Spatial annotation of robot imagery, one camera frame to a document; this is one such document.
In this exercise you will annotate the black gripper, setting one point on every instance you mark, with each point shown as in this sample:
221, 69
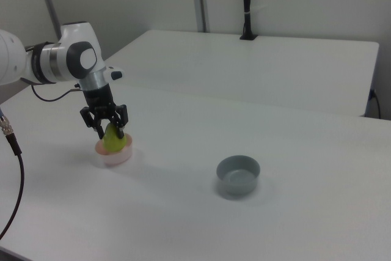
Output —
99, 99

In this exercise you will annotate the green pear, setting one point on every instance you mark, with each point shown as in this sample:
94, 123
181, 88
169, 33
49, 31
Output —
111, 145

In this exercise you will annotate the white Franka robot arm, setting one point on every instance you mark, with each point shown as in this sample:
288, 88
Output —
76, 38

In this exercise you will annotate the pink bowl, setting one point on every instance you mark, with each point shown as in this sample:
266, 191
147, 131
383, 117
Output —
119, 158

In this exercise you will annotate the grey bowl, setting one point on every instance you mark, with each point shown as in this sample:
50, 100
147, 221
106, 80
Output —
238, 178

